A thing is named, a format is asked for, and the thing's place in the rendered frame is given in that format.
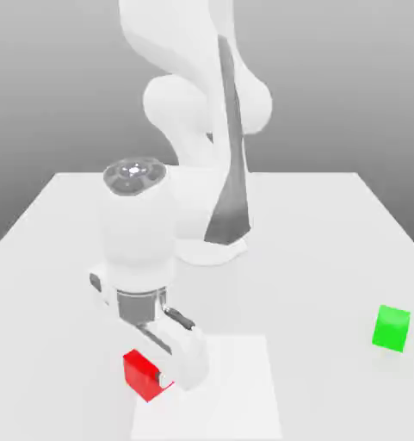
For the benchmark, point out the small green cube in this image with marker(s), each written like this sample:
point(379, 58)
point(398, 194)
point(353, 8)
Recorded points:
point(390, 329)

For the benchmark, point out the small red cube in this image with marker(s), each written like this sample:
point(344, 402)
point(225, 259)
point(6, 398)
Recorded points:
point(139, 373)

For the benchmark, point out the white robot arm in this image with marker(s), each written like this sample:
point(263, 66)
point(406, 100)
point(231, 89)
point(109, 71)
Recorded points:
point(137, 237)

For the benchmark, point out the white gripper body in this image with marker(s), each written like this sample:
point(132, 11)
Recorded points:
point(186, 358)

